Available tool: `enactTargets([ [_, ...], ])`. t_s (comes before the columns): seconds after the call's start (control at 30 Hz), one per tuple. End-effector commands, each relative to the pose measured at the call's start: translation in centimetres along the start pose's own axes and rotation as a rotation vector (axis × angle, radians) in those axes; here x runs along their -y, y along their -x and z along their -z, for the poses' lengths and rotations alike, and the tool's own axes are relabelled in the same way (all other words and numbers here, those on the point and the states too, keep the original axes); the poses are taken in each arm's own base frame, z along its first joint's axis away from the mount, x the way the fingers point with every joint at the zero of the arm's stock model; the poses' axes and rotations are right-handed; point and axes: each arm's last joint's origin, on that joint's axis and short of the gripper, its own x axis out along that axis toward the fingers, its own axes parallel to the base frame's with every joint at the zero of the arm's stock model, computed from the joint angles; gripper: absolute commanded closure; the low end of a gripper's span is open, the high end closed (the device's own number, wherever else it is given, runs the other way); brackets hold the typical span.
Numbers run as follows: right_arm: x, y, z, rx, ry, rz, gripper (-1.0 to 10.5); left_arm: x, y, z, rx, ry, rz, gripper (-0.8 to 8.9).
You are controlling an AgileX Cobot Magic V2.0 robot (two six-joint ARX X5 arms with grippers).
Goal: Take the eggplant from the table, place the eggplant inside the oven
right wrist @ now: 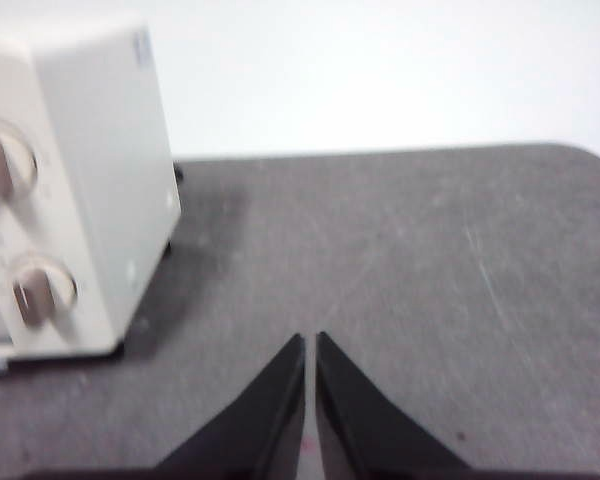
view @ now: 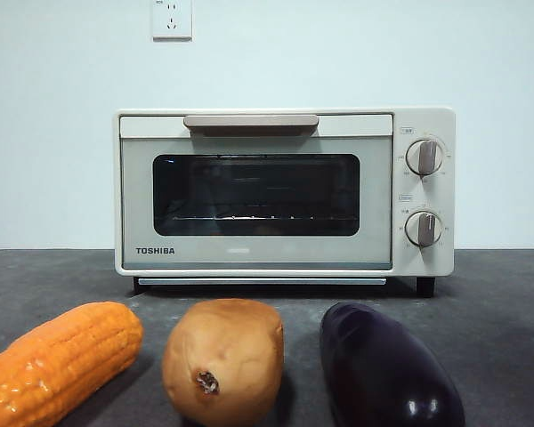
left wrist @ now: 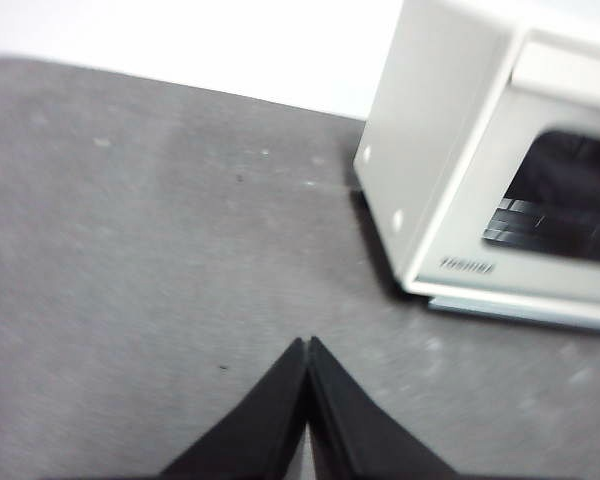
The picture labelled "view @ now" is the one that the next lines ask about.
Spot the glass oven door with handle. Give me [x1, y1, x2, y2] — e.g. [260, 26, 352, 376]
[118, 114, 393, 270]

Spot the purple eggplant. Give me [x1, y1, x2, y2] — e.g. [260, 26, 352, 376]
[319, 302, 466, 427]

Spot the cream oven knob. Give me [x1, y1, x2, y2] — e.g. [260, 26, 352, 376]
[404, 211, 444, 248]
[405, 139, 445, 177]

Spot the cream Toshiba toaster oven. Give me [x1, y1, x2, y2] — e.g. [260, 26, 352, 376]
[113, 105, 457, 298]

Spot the brown potato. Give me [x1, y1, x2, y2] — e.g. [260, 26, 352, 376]
[161, 298, 285, 427]

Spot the orange corn cob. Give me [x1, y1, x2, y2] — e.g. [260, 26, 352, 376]
[0, 301, 144, 427]

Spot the metal wire oven rack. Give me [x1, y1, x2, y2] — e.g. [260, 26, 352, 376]
[172, 213, 348, 222]

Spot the white wall socket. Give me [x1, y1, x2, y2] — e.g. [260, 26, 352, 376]
[152, 0, 193, 43]

